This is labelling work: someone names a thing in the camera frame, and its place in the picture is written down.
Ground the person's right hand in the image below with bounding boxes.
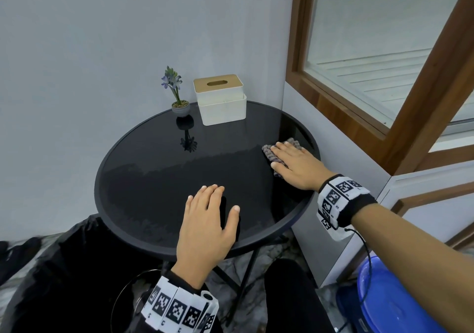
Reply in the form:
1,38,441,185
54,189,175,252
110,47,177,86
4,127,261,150
270,141,336,191

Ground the person's left hand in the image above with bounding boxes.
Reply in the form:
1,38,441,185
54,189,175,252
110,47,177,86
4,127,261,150
171,185,240,291

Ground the grey ribbed cleaning cloth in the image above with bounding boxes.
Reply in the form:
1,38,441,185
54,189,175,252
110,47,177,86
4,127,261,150
262,138,302,178

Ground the person's right forearm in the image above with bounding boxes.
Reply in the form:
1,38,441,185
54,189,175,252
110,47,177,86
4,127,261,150
350,205,474,333

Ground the round black glass table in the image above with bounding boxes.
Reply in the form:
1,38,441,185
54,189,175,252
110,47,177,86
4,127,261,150
94,100,321,326

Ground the white marker wristband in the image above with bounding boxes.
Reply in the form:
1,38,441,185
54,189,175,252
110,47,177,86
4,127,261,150
316,174,378,241
141,270,219,333

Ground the white tissue box wooden lid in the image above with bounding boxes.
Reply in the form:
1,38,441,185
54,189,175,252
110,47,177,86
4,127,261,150
193,74,247,126

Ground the person's black trouser leg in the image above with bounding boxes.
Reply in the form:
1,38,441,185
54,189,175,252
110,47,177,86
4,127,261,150
264,258,336,333

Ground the small potted purple flower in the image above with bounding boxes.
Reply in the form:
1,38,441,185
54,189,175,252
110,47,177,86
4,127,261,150
161,66,191,118

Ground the black bin bag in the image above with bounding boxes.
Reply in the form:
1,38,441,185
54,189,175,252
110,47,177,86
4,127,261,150
0,214,175,333

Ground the white panel with wooden trim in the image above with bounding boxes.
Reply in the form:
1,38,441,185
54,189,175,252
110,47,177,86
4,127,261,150
378,160,474,252

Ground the blue plastic bucket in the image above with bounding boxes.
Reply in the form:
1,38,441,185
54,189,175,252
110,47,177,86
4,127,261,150
336,256,449,333

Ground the thin black cable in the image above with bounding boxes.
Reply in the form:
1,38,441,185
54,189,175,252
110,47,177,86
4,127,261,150
342,226,373,333

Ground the wooden window frame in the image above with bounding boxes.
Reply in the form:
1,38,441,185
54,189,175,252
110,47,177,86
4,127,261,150
285,0,474,176

